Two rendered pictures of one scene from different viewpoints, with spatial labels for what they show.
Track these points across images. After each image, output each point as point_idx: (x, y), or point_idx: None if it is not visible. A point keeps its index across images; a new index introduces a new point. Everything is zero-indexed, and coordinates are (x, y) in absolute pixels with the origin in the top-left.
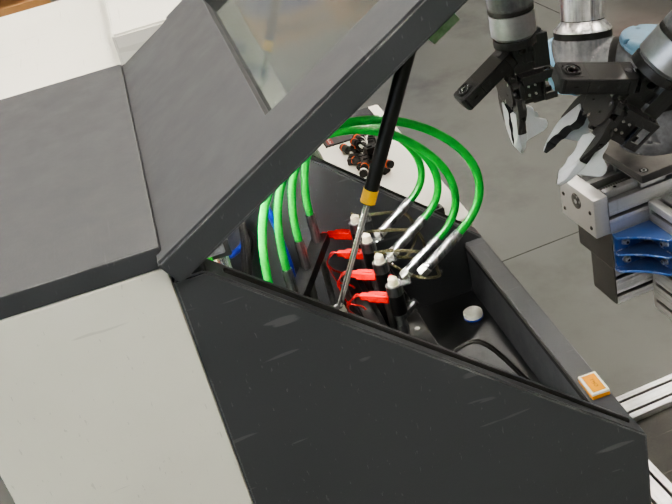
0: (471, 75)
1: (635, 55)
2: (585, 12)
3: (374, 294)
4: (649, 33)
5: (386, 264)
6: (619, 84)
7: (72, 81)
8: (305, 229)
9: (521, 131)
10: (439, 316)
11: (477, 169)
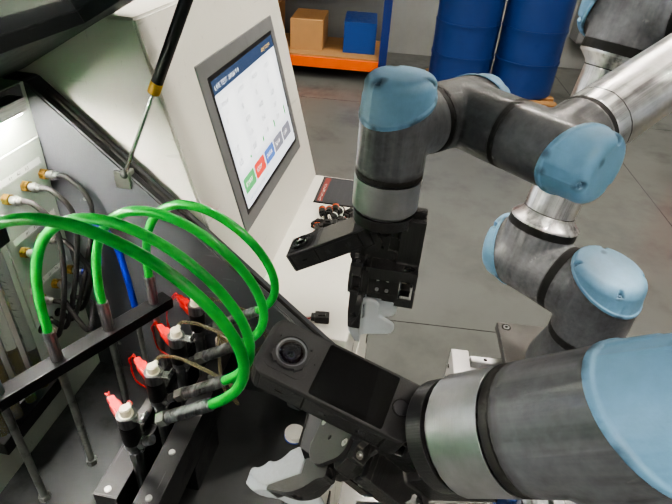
0: (321, 228)
1: (420, 394)
2: (551, 206)
3: (114, 408)
4: (611, 266)
5: (155, 378)
6: (361, 430)
7: None
8: (167, 281)
9: (351, 324)
10: (270, 414)
11: (240, 355)
